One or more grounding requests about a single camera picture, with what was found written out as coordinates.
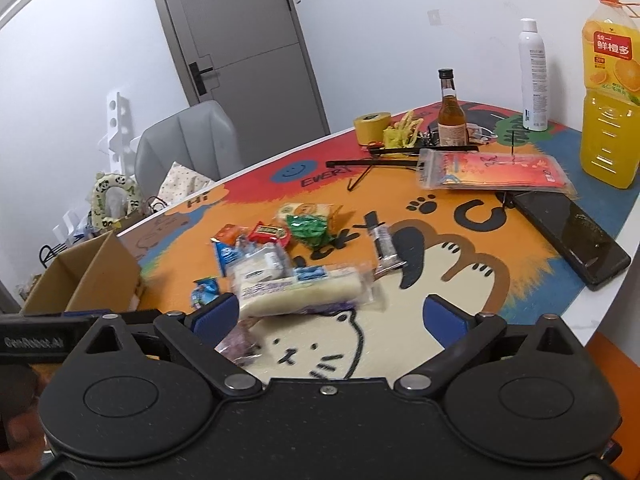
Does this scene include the grey door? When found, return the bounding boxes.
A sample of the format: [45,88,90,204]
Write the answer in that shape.
[155,0,329,165]

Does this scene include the cardboard box on table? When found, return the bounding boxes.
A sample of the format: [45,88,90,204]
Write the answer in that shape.
[22,233,145,315]

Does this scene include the grey chair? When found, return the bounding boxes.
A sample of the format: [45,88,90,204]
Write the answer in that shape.
[134,101,244,198]

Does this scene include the square white cake package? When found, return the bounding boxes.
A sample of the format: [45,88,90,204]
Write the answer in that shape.
[230,243,292,283]

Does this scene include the panda pattern neck pillow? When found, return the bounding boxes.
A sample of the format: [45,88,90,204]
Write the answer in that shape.
[90,172,143,232]

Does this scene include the small brown glass bottle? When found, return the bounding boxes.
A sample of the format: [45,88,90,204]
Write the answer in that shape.
[437,68,468,146]

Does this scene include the blue cookie packet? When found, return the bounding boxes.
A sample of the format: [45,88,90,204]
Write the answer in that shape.
[210,237,245,278]

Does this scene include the black smartphone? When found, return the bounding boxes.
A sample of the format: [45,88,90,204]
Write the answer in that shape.
[510,191,631,290]

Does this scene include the person's left hand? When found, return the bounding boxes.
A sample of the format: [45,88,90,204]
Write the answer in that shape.
[1,365,48,479]

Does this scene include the white spray can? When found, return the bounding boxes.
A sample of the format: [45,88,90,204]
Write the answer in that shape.
[518,18,549,132]

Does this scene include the dark green snack packet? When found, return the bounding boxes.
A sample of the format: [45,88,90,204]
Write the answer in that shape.
[286,214,333,250]

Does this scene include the black metal rack rod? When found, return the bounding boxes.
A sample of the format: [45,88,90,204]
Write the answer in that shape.
[326,145,480,192]

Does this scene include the orange juice bottle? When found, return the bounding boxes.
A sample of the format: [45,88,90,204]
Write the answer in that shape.
[579,0,639,190]

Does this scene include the black door handle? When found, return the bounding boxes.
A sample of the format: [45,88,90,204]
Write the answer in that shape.
[188,62,214,96]

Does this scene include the colourful cartoon table mat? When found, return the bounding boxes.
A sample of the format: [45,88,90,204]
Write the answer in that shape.
[122,131,627,380]

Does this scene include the long white cake package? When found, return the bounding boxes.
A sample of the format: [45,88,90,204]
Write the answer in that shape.
[236,266,374,320]

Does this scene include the white wall shelf bracket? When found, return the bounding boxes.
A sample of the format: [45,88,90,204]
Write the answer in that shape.
[98,91,141,177]

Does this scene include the red packet in clear bag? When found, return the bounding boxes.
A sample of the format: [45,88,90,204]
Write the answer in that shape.
[416,150,575,195]

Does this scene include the yellow hair claw clip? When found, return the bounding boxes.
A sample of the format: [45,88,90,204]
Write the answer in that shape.
[383,110,423,150]

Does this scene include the yellow tape roll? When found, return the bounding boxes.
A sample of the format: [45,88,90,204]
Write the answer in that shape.
[354,112,392,145]

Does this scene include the blue candy packet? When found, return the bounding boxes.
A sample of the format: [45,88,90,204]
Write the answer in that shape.
[191,276,220,310]

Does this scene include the black wire shoe rack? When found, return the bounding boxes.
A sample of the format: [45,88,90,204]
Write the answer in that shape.
[38,243,68,269]

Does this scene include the dotted beige cushion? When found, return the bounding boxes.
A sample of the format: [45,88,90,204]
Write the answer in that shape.
[156,162,213,206]

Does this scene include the beige cracker package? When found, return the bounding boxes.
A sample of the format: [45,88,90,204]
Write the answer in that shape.
[274,202,343,223]

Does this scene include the purple snack packet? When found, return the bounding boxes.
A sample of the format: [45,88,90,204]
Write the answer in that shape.
[215,325,262,366]

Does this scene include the red candy bar packet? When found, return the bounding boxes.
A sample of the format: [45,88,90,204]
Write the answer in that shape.
[248,221,291,248]

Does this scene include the orange small snack packet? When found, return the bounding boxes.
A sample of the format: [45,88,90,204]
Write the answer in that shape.
[212,223,250,246]

